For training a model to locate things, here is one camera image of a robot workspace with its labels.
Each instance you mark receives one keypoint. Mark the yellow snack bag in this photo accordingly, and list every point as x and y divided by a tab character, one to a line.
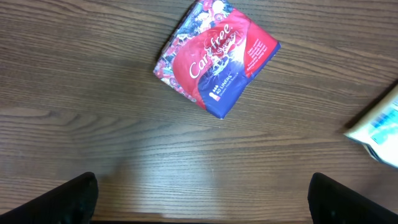
376	130

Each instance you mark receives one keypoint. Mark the red purple sanitary pad pack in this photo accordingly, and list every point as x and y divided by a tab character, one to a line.
214	54

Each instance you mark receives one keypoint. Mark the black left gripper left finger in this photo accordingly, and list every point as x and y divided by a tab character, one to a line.
73	202

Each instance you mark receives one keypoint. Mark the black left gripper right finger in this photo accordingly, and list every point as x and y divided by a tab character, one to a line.
330	202

